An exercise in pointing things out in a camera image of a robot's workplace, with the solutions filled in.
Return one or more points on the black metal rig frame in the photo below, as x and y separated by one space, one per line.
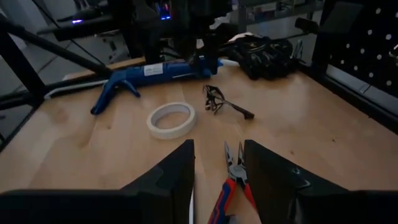
62 49

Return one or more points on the blue caulking gun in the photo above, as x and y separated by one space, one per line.
161 73

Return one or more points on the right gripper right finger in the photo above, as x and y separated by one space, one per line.
280 199

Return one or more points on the black frame safety glasses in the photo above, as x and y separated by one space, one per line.
214 96

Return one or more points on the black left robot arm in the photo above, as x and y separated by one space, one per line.
186 31

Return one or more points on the black work gloves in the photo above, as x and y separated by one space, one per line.
264 56

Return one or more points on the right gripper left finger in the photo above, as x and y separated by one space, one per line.
149 202

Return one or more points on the white masking tape roll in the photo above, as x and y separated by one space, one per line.
155 124

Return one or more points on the black pegboard bin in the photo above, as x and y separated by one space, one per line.
342 17

